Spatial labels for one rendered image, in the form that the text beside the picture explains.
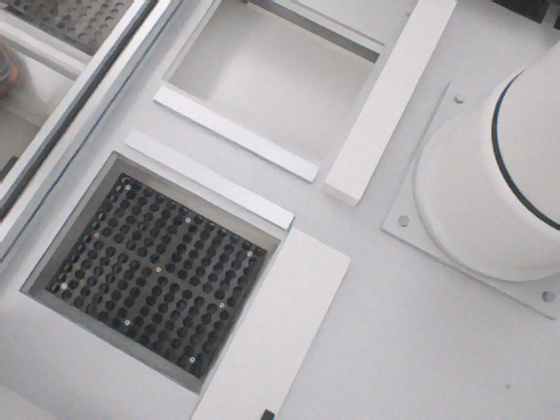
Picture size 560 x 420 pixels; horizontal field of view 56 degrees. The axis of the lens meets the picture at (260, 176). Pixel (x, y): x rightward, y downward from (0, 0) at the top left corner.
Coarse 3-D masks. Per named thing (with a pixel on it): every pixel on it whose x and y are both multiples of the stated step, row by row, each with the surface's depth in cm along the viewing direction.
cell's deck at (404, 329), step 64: (192, 0) 73; (320, 0) 74; (384, 0) 75; (384, 64) 72; (448, 64) 72; (512, 64) 73; (128, 128) 67; (192, 128) 68; (64, 192) 64; (192, 192) 65; (256, 192) 65; (320, 192) 66; (384, 192) 66; (384, 256) 64; (0, 320) 59; (64, 320) 60; (384, 320) 62; (448, 320) 62; (512, 320) 62; (64, 384) 58; (128, 384) 58; (320, 384) 59; (384, 384) 60; (448, 384) 60; (512, 384) 60
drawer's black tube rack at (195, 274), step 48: (144, 192) 70; (96, 240) 67; (144, 240) 68; (192, 240) 68; (240, 240) 68; (96, 288) 65; (144, 288) 66; (192, 288) 66; (240, 288) 66; (144, 336) 67; (192, 336) 67
